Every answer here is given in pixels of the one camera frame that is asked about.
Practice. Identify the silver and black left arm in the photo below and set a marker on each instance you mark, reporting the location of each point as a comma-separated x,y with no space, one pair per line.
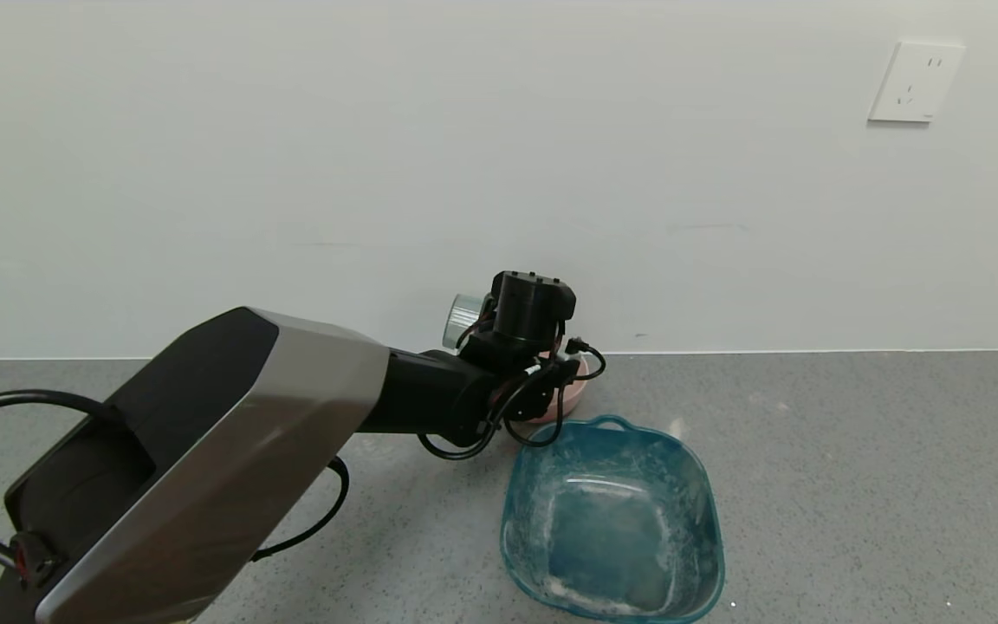
274,416

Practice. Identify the teal plastic basin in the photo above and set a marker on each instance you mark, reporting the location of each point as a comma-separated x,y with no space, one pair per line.
612,520

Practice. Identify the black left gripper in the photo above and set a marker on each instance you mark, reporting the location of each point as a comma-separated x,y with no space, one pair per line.
532,308

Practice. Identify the pink ribbed bowl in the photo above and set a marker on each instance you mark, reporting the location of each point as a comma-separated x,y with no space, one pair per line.
581,386

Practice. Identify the white wall socket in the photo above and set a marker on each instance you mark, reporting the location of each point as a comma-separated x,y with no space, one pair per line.
915,82

